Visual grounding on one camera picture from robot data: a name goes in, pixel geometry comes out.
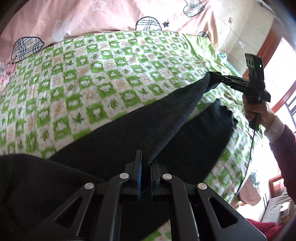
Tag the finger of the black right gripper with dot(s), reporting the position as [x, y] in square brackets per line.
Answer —
[172, 189]

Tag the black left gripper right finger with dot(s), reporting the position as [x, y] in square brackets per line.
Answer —
[234, 82]

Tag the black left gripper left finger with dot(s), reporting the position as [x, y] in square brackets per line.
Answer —
[121, 191]

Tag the black pants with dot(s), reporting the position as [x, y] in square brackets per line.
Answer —
[32, 188]

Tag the person's right hand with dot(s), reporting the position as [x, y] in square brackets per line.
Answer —
[251, 109]

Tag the pink cloth on floor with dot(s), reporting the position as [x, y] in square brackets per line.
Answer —
[249, 194]

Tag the red cloth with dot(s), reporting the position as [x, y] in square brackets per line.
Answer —
[270, 229]

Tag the green white patterned bedsheet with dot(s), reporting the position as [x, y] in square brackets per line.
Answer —
[71, 88]

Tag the floral white purple cloth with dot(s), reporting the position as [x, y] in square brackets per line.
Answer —
[6, 70]

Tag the pink quilt with plaid hearts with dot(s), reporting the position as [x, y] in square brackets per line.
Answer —
[29, 26]

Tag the brown wooden door frame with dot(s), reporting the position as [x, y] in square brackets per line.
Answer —
[277, 32]

